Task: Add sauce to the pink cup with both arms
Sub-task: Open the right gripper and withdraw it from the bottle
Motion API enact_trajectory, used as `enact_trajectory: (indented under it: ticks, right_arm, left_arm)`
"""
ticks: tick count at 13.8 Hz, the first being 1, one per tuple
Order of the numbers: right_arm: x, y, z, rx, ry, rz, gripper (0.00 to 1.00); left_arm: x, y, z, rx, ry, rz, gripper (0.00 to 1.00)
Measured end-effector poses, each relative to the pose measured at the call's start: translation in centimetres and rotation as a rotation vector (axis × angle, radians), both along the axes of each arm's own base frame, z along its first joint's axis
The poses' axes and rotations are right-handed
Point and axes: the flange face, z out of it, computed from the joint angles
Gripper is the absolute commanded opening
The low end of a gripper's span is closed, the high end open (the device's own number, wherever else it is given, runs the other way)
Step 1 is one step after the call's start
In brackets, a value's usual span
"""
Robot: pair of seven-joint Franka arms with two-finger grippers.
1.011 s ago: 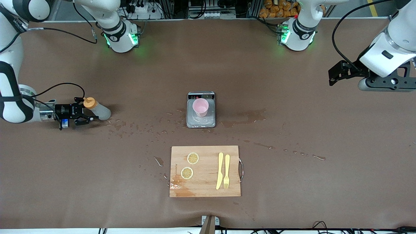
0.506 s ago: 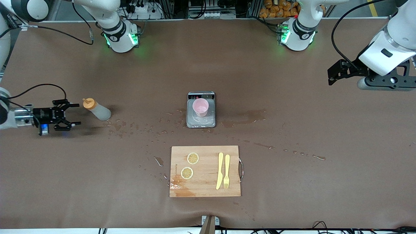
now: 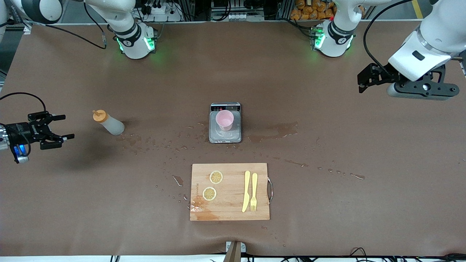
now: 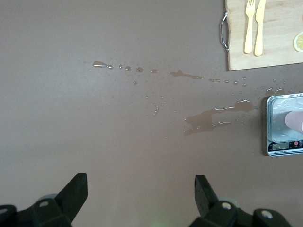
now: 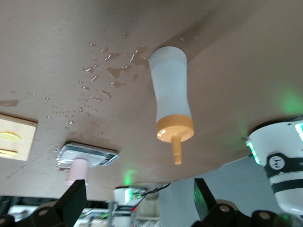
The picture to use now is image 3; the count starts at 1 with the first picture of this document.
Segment translucent squeeze bottle orange cap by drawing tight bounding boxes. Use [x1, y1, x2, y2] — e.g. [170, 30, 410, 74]
[92, 110, 125, 136]

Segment pink plastic cup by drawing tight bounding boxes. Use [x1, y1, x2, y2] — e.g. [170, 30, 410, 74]
[216, 110, 234, 131]

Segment orange snack packages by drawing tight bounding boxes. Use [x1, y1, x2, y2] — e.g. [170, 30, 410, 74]
[290, 0, 337, 20]

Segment white socket strip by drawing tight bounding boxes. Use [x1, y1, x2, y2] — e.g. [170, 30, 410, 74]
[212, 12, 265, 21]

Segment grey digital kitchen scale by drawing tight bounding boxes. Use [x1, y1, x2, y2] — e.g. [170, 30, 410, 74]
[209, 102, 242, 143]

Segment white power strip with plugs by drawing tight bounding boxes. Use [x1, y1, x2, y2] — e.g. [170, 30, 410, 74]
[143, 0, 183, 22]

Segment yellow plastic fork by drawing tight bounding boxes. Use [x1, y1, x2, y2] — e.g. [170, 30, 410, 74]
[250, 172, 258, 212]

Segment yellow plastic knife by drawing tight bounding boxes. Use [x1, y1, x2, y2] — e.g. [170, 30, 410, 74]
[242, 170, 251, 213]

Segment wooden cutting board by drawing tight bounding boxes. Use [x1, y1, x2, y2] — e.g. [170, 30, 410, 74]
[190, 163, 273, 221]

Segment black cable bundle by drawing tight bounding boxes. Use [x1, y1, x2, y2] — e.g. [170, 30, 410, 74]
[349, 247, 466, 262]

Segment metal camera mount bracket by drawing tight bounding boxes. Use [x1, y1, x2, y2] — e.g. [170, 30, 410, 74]
[225, 241, 246, 262]

